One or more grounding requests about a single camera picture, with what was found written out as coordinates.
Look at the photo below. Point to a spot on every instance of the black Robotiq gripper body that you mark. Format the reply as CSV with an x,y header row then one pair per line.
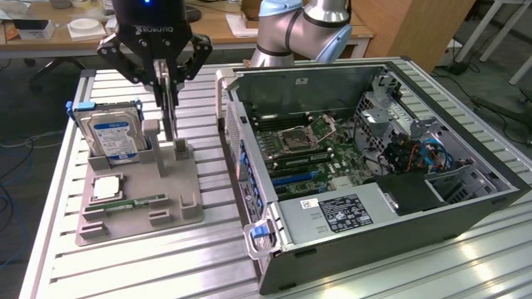
x,y
153,28

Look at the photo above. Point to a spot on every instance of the green GPU with black shroud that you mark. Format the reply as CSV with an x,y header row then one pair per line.
x,y
168,127

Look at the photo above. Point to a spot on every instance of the white labelled box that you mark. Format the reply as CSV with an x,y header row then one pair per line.
x,y
109,25

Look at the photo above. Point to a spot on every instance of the black round lamp base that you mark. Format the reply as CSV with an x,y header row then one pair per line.
x,y
194,14

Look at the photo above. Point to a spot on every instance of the white square dish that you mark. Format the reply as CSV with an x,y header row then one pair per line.
x,y
86,32

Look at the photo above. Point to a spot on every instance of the white papers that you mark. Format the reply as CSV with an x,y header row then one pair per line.
x,y
238,28

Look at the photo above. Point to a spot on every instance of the blue disk caddy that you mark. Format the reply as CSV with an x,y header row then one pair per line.
x,y
85,106

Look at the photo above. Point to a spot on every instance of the wooden desk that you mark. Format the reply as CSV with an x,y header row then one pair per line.
x,y
49,43

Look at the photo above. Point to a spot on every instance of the brown cardboard box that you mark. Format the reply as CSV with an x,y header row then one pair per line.
x,y
249,12

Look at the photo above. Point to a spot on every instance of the white tape roll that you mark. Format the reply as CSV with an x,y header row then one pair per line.
x,y
80,2

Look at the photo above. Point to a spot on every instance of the white box with dark lid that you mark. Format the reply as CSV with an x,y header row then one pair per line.
x,y
34,32

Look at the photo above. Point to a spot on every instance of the grey cup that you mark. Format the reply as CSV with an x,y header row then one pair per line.
x,y
61,3

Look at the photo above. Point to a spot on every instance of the hard disk with blue label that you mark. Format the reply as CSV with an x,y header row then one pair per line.
x,y
112,140

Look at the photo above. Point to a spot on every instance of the orange cardboard box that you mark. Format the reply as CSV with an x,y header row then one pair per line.
x,y
8,32

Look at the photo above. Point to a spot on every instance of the CPU socket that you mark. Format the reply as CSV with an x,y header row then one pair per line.
x,y
297,138

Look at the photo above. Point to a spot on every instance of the silver socket cover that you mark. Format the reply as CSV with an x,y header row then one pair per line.
x,y
324,126

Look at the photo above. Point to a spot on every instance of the silver CPU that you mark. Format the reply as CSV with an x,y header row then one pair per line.
x,y
105,188

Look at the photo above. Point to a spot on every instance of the black expansion slot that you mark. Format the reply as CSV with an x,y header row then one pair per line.
x,y
298,168

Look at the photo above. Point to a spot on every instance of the green RAM stick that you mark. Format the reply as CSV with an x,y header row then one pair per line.
x,y
126,203

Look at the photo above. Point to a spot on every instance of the green motherboard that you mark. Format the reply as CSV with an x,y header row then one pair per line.
x,y
340,159

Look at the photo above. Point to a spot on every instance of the silver perforated disk bay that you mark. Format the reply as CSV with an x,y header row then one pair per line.
x,y
381,121

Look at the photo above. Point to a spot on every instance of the grey parts rack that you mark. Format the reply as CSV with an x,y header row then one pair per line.
x,y
128,227

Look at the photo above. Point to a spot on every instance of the wooden cabinet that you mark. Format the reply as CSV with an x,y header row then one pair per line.
x,y
414,31

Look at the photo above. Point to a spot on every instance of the silver chipset heatsink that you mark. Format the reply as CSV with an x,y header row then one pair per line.
x,y
344,182

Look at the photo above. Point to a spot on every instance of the blue case latch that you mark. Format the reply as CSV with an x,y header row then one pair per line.
x,y
258,232

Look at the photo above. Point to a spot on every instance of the grey power supply unit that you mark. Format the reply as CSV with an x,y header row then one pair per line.
x,y
298,227

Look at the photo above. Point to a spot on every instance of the black power adapter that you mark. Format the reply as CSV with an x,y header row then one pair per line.
x,y
458,68

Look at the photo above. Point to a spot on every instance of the black plastic box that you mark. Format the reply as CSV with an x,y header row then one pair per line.
x,y
406,193

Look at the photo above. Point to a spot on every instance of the black open PC case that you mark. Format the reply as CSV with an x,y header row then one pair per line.
x,y
373,249

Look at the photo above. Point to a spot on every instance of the white metal table frame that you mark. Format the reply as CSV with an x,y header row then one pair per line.
x,y
494,31

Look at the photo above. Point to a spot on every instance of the grey disk bay bracket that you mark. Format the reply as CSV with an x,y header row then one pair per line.
x,y
457,187

